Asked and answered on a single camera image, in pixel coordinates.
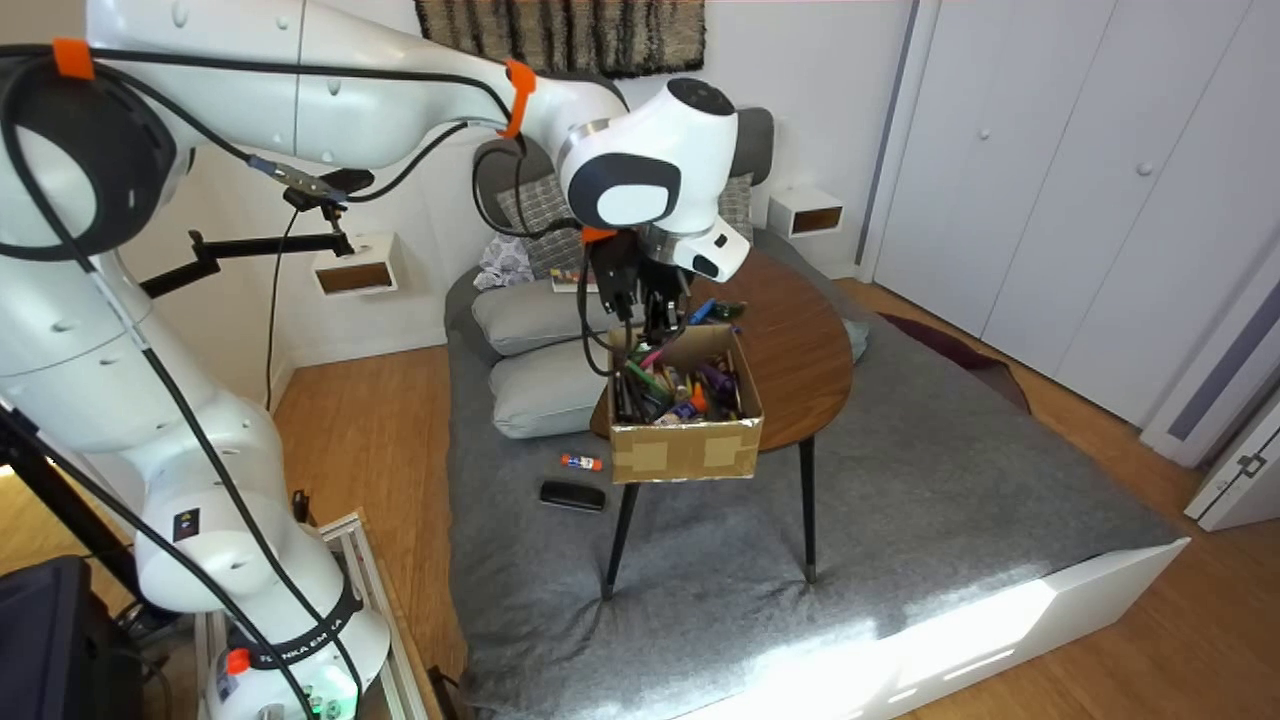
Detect grey pillow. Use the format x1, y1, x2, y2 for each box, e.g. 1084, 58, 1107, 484
471, 280, 613, 357
488, 340, 613, 440

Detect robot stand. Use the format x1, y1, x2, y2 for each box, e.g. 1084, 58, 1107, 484
193, 508, 446, 720

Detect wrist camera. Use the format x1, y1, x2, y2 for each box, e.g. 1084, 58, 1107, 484
588, 232, 643, 323

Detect bed with grey blanket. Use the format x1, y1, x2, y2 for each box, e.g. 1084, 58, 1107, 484
444, 228, 1193, 720

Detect white closet doors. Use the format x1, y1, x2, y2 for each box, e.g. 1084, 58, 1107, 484
868, 0, 1280, 433

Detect black case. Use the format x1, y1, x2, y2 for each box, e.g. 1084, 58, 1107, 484
539, 480, 609, 514

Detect white wall shelf box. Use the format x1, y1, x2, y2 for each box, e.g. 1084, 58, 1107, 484
767, 185, 847, 240
312, 232, 407, 299

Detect heap of markers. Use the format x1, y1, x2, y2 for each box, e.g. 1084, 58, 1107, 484
614, 340, 746, 426

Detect floral cloth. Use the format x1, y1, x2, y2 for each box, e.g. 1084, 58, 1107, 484
476, 234, 537, 292

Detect cardboard box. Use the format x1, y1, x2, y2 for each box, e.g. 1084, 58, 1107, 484
605, 322, 766, 486

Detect checked cushion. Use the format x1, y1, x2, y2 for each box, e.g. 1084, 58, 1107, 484
497, 174, 593, 282
718, 173, 756, 243

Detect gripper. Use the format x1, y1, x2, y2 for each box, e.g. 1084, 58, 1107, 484
636, 255, 693, 341

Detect black cable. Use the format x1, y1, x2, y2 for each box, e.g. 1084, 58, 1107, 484
263, 208, 303, 413

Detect white bottle orange cap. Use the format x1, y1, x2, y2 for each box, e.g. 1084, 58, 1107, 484
212, 647, 253, 705

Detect black box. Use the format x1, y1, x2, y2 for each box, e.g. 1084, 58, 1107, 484
0, 555, 143, 720

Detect striped wall hanging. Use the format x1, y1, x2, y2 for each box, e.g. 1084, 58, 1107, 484
414, 0, 707, 80

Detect white door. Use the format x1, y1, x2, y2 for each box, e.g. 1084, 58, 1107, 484
1140, 228, 1280, 533

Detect camera on mount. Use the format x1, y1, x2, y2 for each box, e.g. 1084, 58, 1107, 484
138, 168, 377, 301

